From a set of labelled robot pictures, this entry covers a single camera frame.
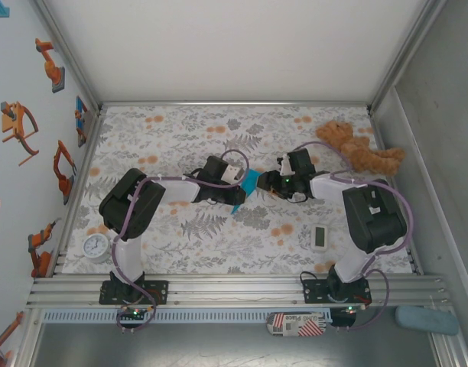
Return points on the blue paper sheet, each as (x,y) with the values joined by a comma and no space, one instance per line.
(252,181)

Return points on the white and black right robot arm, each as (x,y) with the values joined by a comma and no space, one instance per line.
(373,218)

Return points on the small blue wall sticker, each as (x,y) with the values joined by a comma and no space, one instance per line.
(2,9)

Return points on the aluminium frame post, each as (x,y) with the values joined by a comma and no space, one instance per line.
(65,49)
(407,49)

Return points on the small LED circuit board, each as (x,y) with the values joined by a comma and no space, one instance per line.
(134,313)
(350,309)

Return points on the brown teddy bear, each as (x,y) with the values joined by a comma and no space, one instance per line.
(356,151)

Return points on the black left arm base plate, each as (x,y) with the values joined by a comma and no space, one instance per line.
(159,292)

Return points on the thin aluminium crossbar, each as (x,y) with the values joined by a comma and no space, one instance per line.
(234,103)

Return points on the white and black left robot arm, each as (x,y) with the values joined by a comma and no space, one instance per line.
(130,202)

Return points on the newspaper print pencil case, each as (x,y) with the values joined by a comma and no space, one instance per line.
(295,325)

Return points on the orange curved machine sticker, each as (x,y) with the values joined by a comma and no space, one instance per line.
(16,122)

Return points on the floral print table mat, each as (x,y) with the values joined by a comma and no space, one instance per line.
(218,248)

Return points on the aluminium side rail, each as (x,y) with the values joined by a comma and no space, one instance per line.
(415,264)
(84,164)

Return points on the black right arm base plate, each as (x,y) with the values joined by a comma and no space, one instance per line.
(314,292)

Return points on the blue and orange sticker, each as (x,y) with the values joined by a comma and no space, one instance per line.
(80,111)

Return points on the blue sponge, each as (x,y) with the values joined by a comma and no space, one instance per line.
(427,320)

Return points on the white round clock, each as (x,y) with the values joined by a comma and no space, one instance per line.
(96,247)

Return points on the white digital timer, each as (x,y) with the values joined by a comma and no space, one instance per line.
(319,238)

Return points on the wide aluminium frame rail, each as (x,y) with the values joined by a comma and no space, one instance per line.
(234,290)

